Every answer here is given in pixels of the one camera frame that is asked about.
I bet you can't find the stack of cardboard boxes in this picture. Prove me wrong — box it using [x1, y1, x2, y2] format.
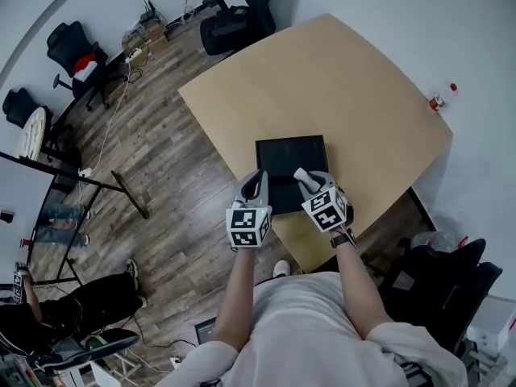
[121, 0, 171, 56]

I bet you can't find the black wrist watch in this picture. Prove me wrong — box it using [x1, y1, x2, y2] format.
[330, 231, 357, 250]

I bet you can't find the black office chair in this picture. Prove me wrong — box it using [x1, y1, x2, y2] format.
[38, 327, 141, 370]
[377, 237, 504, 356]
[2, 87, 52, 131]
[198, 0, 278, 56]
[45, 20, 124, 113]

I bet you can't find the black frame glass desk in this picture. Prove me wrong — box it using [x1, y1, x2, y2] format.
[0, 150, 151, 288]

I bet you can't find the black tablet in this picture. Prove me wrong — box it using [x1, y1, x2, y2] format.
[193, 316, 218, 346]

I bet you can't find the person's right forearm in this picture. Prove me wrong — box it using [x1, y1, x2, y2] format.
[329, 223, 394, 341]

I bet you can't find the white cable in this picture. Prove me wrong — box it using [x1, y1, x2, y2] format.
[78, 60, 133, 201]

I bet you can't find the red and white cloth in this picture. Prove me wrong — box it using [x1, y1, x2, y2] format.
[72, 52, 99, 83]

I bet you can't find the clear bottle with red cap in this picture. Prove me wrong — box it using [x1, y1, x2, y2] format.
[428, 82, 459, 113]

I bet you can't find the white cardboard box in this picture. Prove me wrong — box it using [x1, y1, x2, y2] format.
[466, 295, 516, 354]

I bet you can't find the person's left forearm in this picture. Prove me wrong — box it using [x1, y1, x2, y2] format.
[212, 244, 260, 353]

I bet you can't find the black box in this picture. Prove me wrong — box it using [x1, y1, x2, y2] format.
[255, 135, 329, 216]

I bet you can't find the person's white shirt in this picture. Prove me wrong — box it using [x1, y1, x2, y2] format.
[155, 271, 469, 387]

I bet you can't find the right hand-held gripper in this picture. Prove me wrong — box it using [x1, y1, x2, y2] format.
[293, 167, 355, 234]

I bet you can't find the round white board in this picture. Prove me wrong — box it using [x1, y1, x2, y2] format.
[15, 106, 48, 161]

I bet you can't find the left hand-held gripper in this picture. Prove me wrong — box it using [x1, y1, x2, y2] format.
[225, 169, 273, 250]

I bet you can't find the clear plastic bag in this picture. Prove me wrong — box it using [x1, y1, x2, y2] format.
[410, 231, 459, 254]

